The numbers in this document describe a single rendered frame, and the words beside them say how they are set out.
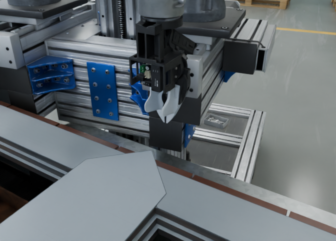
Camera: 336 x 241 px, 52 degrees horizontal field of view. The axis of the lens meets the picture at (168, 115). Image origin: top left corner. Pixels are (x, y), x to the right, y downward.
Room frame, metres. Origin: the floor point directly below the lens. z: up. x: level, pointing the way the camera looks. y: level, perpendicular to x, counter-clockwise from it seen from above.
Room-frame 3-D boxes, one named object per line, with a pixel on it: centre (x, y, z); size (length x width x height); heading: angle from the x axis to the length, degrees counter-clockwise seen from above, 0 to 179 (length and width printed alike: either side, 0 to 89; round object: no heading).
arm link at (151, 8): (0.57, 0.01, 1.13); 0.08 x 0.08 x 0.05
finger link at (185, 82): (0.58, -0.02, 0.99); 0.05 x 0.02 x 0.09; 60
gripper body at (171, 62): (0.57, 0.01, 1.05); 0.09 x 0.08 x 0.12; 150
